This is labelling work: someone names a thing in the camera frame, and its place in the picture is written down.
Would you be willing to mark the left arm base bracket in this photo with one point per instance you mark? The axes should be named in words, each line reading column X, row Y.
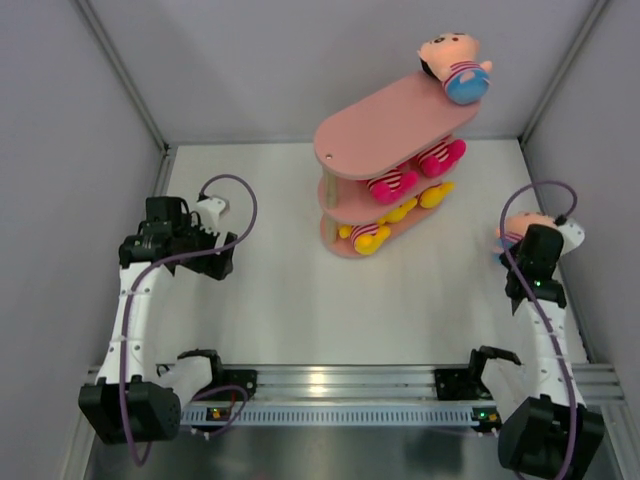
column 245, row 378

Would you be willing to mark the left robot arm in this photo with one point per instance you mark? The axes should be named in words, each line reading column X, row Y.
column 130, row 399

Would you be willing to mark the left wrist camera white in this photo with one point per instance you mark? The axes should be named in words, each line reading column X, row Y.
column 210, row 210

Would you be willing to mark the yellow plush toy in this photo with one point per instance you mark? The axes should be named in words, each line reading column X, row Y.
column 433, row 196
column 366, row 239
column 399, row 213

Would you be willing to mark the boy doll blue shorts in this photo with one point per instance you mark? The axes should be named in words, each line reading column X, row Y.
column 516, row 227

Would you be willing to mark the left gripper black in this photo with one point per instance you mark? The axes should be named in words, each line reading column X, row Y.
column 213, row 264

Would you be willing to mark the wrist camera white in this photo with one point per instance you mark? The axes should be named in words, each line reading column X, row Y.
column 210, row 210
column 573, row 233

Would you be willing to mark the pink three-tier shelf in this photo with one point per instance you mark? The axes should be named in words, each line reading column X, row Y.
column 386, row 129

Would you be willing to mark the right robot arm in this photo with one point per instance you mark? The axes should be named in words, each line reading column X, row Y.
column 546, row 429

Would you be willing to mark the aluminium mounting rail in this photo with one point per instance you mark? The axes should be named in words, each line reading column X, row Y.
column 351, row 383

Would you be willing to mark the boy doll on shelf top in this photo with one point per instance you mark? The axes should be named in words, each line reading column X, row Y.
column 451, row 58

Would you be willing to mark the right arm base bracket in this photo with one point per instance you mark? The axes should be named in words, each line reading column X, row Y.
column 459, row 384

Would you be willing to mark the yellow plush toy under shelf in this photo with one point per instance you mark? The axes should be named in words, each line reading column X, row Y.
column 433, row 196

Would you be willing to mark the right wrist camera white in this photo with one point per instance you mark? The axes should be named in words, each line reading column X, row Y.
column 573, row 233

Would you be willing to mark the slotted cable duct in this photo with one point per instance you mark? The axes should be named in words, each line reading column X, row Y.
column 370, row 415

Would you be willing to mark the pink white panda plush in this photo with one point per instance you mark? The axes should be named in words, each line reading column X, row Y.
column 393, row 184
column 441, row 157

